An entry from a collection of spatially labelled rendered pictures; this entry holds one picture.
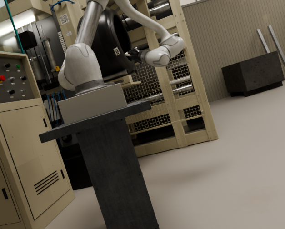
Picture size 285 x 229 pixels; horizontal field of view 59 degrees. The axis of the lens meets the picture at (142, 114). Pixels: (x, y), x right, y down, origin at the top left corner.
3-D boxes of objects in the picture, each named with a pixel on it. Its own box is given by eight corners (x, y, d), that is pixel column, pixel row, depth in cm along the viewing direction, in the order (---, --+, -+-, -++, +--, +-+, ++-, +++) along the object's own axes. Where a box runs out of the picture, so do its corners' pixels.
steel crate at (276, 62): (259, 87, 606) (252, 58, 600) (289, 84, 503) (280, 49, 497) (226, 97, 598) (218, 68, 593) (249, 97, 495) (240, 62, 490)
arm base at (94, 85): (117, 85, 128) (114, 74, 128) (74, 97, 123) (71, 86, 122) (113, 90, 146) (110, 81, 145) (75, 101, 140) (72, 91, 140)
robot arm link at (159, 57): (147, 68, 169) (161, 59, 174) (162, 71, 157) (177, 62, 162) (142, 53, 163) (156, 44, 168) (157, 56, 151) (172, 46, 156)
